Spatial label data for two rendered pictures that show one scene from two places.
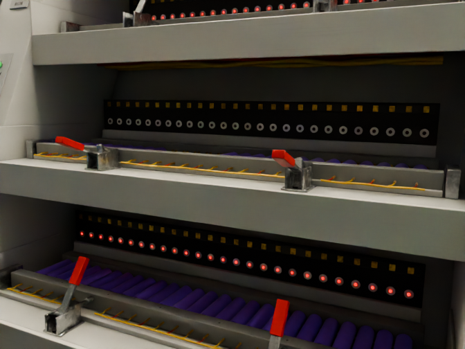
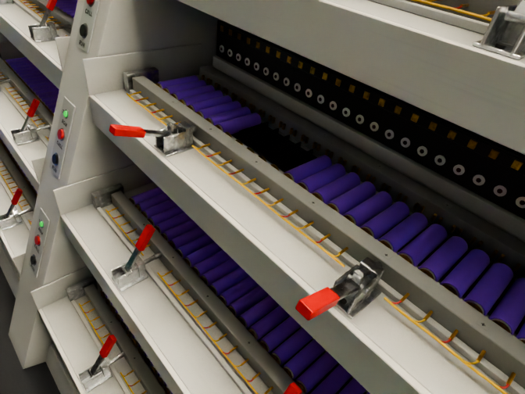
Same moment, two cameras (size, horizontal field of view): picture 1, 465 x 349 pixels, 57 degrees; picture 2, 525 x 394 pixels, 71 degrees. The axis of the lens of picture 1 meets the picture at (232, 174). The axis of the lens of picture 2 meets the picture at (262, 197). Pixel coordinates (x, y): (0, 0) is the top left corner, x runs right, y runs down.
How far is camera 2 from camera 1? 0.28 m
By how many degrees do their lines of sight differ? 33
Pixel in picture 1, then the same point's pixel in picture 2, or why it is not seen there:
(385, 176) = (473, 338)
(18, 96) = (112, 21)
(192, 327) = (226, 331)
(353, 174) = (433, 308)
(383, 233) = not seen: outside the picture
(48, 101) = (151, 23)
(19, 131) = (115, 62)
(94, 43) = not seen: outside the picture
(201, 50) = (297, 41)
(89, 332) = (146, 292)
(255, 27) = (376, 36)
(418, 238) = not seen: outside the picture
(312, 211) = (348, 345)
